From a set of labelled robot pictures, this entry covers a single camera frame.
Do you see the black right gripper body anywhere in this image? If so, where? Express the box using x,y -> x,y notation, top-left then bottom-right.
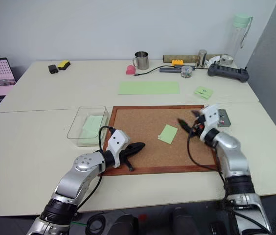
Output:
188,115 -> 206,135

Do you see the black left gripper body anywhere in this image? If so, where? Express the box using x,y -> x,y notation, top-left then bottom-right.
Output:
118,144 -> 136,167

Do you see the green sticky note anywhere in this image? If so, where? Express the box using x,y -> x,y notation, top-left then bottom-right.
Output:
160,124 -> 179,145

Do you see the printed green note pad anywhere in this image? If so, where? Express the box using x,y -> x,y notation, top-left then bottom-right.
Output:
193,86 -> 213,100

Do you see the small metal tray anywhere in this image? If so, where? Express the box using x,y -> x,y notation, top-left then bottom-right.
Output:
216,109 -> 232,128

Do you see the clear jar of pushpins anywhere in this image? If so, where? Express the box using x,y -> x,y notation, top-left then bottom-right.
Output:
180,65 -> 194,79

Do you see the clear plastic box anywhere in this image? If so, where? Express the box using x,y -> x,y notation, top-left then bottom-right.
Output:
67,105 -> 111,148

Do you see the wood framed cork board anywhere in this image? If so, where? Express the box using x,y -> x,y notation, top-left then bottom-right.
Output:
98,105 -> 221,177

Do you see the green notes stack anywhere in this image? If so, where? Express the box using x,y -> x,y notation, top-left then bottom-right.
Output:
78,115 -> 105,147

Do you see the long green paper sheet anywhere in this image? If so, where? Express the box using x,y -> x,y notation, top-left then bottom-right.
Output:
117,81 -> 181,95

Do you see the dark grey usb hub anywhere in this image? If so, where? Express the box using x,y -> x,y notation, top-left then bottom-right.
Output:
159,65 -> 183,73

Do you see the steel tumbler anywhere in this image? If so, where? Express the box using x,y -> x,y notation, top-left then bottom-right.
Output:
195,49 -> 208,69

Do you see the white crumpled cloth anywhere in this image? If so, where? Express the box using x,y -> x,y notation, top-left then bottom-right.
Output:
207,55 -> 222,66

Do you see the dark rounded shape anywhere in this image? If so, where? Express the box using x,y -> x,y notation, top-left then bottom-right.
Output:
171,207 -> 200,235
108,213 -> 140,235

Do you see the white tape roll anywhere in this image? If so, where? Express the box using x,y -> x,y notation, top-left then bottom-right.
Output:
219,54 -> 235,66

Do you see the stainless steel mug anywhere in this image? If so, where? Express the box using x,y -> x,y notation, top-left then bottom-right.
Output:
132,50 -> 150,70

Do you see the clear bottle green lid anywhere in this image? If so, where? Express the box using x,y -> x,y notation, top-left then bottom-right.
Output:
230,13 -> 254,63

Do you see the yellow black board eraser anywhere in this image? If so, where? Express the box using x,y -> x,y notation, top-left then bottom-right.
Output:
57,59 -> 71,71

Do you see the black power adapter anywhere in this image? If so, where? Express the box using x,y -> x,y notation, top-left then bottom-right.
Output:
47,64 -> 60,74

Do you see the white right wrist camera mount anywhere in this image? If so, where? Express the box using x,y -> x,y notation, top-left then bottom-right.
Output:
199,104 -> 220,128

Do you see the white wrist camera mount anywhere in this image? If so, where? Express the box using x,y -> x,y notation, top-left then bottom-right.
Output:
199,104 -> 220,128
102,129 -> 132,169

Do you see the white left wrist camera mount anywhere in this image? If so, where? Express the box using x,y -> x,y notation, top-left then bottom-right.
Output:
102,129 -> 132,169

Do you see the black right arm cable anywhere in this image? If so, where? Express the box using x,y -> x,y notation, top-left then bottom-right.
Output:
186,131 -> 228,204

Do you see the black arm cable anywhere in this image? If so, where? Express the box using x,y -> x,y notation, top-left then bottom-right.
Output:
75,125 -> 116,213
186,131 -> 228,204

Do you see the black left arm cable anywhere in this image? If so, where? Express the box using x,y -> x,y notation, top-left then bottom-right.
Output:
75,125 -> 116,213

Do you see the thin black usb cable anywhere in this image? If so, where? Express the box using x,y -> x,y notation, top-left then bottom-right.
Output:
134,65 -> 176,77

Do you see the coiled black cable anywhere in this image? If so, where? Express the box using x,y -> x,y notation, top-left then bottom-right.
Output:
86,212 -> 107,235

